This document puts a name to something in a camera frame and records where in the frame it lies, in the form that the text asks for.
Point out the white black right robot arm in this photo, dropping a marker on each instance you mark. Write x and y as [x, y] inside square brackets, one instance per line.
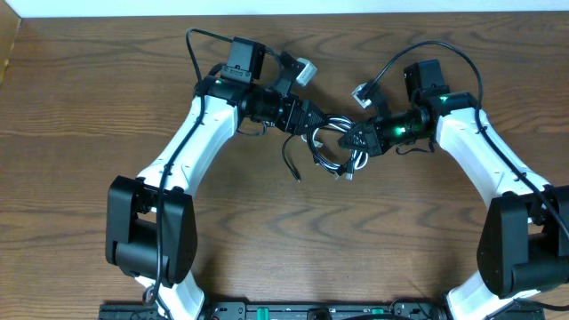
[523, 248]

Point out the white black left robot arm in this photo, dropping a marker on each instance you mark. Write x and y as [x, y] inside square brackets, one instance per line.
[151, 226]

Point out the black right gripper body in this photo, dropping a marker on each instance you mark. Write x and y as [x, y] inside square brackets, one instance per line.
[390, 132]

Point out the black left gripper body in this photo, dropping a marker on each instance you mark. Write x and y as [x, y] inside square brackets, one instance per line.
[292, 115]

